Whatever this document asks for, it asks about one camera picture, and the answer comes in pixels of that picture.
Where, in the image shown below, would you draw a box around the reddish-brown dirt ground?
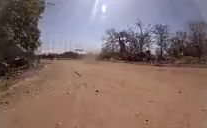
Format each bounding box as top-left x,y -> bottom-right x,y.
0,59 -> 207,128

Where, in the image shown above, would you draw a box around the distant low bushes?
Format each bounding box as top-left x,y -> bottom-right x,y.
40,50 -> 89,61

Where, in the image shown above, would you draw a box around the row of bare trees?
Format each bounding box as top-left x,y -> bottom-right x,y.
96,19 -> 207,65

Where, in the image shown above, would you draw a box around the row of tall poles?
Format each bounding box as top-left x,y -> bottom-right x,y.
40,39 -> 84,55

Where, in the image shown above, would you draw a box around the large leafy tree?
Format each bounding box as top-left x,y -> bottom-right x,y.
0,0 -> 47,68

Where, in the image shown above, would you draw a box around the rocky verge with dry grass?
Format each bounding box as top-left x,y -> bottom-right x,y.
0,56 -> 47,111

